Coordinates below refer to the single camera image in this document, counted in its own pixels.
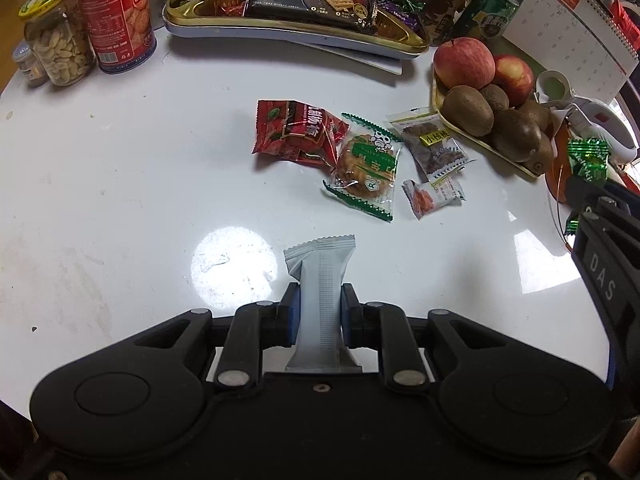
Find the brown kiwi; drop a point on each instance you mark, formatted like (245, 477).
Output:
(544, 156)
(535, 114)
(467, 111)
(516, 135)
(496, 97)

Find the gold tray of snacks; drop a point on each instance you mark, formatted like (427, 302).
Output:
(300, 35)

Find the pile of wrapped candies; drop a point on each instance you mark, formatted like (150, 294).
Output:
(397, 0)

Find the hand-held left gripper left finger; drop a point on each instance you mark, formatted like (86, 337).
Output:
(294, 320)

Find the red tin can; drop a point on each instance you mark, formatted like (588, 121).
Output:
(117, 15)

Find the person's right forearm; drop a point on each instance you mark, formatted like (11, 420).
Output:
(629, 445)

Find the small white orange packet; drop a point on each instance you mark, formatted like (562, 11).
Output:
(432, 197)

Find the green drink can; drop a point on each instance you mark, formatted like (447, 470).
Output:
(487, 15)

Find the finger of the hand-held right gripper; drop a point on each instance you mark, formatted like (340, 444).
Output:
(585, 192)

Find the clear green-edged cookie packet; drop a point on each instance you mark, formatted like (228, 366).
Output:
(367, 167)

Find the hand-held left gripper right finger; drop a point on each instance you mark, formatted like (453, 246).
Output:
(351, 325)

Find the grey-white snack bar packet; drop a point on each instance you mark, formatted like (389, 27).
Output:
(320, 300)

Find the clear dried fruit packet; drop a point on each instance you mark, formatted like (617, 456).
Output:
(435, 147)

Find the green candy packet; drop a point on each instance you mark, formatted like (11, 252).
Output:
(590, 157)

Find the pale red apple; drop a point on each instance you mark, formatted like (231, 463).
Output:
(462, 62)

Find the black cracker packet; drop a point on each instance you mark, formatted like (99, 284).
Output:
(310, 0)

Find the small glass jar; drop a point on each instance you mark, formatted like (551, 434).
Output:
(30, 65)

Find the white desk calendar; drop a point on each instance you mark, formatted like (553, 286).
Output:
(565, 30)

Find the red bag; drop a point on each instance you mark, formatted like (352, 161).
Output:
(627, 22)

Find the yellow fruit tray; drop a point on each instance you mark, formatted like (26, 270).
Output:
(480, 140)

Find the dark red apple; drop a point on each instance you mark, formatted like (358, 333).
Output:
(515, 80)

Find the red snack packet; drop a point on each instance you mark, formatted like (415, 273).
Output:
(295, 132)

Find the white plastic device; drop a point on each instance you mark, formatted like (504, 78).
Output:
(605, 127)

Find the brown printed cup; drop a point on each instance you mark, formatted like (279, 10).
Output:
(445, 0)

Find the glass jar of peanuts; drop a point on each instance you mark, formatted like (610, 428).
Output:
(60, 45)

